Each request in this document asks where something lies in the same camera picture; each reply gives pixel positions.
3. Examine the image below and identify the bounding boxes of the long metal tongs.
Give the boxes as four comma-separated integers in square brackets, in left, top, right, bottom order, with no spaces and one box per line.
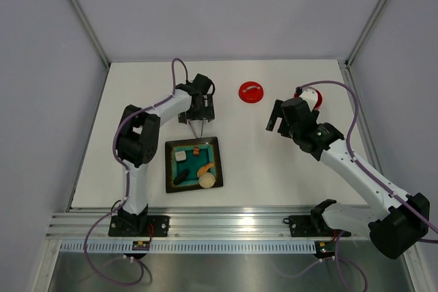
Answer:
[188,120,205,139]

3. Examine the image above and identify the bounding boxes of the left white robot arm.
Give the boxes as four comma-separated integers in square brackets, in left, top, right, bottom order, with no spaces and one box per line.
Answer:
[112,74,216,236]

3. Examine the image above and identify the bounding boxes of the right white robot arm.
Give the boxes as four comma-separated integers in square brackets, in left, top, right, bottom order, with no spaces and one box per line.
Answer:
[266,97,430,259]

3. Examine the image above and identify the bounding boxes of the red round lid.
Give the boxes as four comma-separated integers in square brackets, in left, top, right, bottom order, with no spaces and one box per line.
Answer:
[238,81,264,103]

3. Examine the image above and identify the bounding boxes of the square dark teal plate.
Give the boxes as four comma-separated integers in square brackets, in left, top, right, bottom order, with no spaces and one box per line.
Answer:
[165,137,224,194]

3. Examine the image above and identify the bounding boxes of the white sushi roll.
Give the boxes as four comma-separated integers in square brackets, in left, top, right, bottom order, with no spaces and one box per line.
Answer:
[175,150,187,162]

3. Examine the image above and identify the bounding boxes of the orange salmon piece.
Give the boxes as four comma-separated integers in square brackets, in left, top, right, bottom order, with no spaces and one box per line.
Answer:
[197,162,214,177]

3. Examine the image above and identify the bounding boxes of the black seaweed piece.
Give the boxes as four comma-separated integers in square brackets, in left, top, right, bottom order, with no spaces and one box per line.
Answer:
[173,169,190,186]

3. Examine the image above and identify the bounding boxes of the round white bun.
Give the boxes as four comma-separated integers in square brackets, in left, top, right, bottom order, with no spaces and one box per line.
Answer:
[198,172,216,189]

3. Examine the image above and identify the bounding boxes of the right small circuit board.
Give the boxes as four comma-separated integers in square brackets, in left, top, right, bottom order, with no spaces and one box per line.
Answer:
[315,241,336,257]

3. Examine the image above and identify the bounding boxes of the small circuit board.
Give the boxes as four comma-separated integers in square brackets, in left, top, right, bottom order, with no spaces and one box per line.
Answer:
[132,241,150,252]
[315,241,336,257]

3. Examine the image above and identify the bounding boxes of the left small circuit board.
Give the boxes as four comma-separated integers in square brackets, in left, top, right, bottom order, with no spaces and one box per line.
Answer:
[132,241,150,252]

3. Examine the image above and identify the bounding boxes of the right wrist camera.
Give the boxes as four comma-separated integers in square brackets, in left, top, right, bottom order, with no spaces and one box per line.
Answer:
[296,87,319,110]

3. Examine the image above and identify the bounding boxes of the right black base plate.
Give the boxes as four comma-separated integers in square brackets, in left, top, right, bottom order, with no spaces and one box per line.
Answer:
[283,215,339,237]

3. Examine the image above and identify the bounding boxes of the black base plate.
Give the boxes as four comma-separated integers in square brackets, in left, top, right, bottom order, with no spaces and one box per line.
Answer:
[283,215,339,237]
[108,215,170,237]

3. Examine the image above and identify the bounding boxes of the aluminium mounting rail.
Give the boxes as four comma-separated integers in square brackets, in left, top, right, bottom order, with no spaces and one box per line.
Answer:
[46,205,417,241]

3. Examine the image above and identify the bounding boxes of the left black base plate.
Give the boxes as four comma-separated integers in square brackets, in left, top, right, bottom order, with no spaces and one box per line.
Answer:
[108,215,170,237]

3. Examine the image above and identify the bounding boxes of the right aluminium frame post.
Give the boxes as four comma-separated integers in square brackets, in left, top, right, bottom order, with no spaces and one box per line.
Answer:
[344,0,389,69]

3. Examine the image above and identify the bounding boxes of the aluminium frame post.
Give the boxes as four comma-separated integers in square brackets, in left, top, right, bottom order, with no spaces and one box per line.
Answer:
[344,0,389,69]
[67,0,111,70]

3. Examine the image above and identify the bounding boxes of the white slotted cable duct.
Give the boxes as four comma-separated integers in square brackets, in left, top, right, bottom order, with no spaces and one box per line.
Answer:
[60,240,316,254]

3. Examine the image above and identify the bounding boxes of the left aluminium frame post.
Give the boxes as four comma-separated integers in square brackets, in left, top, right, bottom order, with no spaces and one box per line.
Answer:
[67,0,111,70]

